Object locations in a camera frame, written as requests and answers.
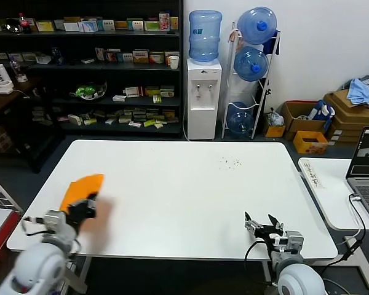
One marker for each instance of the orange t-shirt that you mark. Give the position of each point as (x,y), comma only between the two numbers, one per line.
(83,187)

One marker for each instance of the labelled blue water jug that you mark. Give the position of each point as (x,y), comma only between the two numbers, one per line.
(205,37)

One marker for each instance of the white round device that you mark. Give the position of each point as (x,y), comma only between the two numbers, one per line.
(3,88)

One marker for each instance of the grey round floor base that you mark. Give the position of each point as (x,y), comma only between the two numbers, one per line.
(334,287)

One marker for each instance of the red yellow white box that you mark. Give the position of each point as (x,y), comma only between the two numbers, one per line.
(157,58)

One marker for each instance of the white red flat box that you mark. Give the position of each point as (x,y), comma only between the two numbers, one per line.
(135,124)

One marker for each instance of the white paper cup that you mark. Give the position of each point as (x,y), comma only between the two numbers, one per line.
(173,62)

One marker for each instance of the dark blue bottle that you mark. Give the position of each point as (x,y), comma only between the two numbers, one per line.
(56,56)

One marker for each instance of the white metal jug rack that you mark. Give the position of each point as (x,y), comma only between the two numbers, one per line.
(276,49)

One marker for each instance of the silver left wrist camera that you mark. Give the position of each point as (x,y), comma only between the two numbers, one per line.
(55,221)

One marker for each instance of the yellow white medicine box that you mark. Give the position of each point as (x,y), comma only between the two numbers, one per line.
(167,56)
(45,26)

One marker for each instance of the pale green small box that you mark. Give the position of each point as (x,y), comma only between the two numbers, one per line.
(29,57)

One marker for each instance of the white water dispenser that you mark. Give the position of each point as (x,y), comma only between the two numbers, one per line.
(203,101)

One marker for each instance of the pink colourful upright box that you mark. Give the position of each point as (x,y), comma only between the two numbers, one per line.
(164,21)

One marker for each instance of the yellow brown medicine box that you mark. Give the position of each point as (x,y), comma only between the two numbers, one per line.
(141,57)

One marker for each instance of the dark brown wooden table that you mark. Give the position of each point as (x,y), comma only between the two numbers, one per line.
(7,98)

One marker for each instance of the black shelving unit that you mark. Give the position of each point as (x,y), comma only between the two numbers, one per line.
(81,73)

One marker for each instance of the lime green flat box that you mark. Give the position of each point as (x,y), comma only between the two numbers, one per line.
(150,123)
(90,122)

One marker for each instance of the orange red medicine box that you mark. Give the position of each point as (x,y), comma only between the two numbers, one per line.
(112,56)

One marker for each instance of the small green white box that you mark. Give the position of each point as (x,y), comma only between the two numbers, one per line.
(157,99)

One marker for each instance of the blue and white bag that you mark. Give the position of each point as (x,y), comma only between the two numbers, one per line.
(321,110)

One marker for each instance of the white pink upright box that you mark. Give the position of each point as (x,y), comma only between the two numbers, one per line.
(99,54)

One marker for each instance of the shiny black bowl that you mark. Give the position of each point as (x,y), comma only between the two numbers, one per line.
(12,26)

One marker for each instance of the white cylinder container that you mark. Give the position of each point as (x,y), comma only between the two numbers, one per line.
(2,73)

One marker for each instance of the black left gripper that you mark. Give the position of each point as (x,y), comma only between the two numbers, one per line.
(78,213)

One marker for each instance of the yellow stacked box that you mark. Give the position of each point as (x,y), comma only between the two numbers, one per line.
(171,116)

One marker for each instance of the dark blue cloth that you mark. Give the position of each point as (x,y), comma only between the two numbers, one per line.
(270,46)

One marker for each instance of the white box brown lid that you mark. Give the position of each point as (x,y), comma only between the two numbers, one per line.
(72,26)

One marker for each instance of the clear plastic bottle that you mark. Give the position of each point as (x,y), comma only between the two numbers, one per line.
(16,70)

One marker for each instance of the open brown cardboard box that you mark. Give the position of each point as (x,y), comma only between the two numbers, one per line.
(299,123)

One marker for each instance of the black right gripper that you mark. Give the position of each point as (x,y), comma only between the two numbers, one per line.
(275,239)

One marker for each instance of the yellow printed cardboard box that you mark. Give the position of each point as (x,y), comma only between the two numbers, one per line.
(310,146)

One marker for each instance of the light blue cloth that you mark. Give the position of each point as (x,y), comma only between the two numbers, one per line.
(359,90)

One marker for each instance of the blue white medicine box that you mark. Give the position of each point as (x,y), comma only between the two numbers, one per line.
(88,26)

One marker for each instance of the yellow flat medicine box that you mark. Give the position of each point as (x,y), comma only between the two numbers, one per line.
(121,25)

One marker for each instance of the small yellow cardboard box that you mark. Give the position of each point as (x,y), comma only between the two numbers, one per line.
(275,131)

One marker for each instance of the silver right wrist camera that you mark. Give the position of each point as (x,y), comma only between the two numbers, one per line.
(293,241)

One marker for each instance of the stacked flat cardboard boxes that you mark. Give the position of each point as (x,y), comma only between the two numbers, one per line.
(349,123)

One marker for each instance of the cola bottle red cap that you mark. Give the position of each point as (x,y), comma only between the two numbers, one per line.
(25,24)

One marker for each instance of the pale pink cloth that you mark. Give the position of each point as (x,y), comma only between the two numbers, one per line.
(234,34)

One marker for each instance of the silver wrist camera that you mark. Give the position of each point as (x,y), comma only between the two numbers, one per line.
(293,241)
(55,221)

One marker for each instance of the yellow upright box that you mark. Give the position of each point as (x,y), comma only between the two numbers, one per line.
(174,23)

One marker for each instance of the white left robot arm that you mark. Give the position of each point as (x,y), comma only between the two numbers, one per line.
(40,264)

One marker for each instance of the red white medicine box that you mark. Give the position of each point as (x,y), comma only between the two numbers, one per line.
(134,92)

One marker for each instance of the blue water jug blue cap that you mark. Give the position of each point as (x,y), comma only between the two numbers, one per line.
(254,27)

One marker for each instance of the white open box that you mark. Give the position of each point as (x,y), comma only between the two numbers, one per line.
(43,60)

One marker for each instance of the grey plastic bag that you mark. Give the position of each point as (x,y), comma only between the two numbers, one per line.
(275,118)

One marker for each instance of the blue water jug on rack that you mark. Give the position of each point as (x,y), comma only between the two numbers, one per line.
(249,63)

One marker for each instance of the teal white medicine box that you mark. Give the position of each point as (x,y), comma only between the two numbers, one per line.
(135,25)
(126,58)

